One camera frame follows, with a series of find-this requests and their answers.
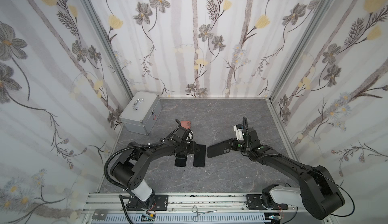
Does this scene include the pink phone case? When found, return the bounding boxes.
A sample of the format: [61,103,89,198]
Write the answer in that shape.
[180,121,191,129]

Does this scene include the phone with black screen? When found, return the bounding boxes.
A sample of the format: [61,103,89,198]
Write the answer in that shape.
[174,156,187,167]

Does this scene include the black phone case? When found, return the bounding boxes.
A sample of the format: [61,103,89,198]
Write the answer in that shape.
[207,140,231,158]

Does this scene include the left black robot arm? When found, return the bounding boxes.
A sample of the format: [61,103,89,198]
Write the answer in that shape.
[104,126,206,203]

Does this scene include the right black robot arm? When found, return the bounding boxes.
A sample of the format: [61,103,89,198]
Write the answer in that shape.
[226,129,345,220]

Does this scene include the silver first aid case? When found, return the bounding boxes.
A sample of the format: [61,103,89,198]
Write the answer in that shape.
[119,91,162,135]

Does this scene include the metal scissors forceps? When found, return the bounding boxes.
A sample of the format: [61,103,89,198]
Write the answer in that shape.
[192,206,217,223]

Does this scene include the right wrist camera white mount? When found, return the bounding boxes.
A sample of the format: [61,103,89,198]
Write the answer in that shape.
[233,124,244,141]

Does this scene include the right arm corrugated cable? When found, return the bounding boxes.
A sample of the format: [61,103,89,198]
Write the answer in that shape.
[241,116,356,218]

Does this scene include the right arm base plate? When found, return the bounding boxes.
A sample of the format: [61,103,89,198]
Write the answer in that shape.
[246,194,289,210]

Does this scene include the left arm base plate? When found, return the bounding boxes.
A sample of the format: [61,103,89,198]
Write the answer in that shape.
[125,194,169,211]

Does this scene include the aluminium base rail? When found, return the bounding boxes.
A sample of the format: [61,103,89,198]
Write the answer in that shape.
[80,193,337,224]

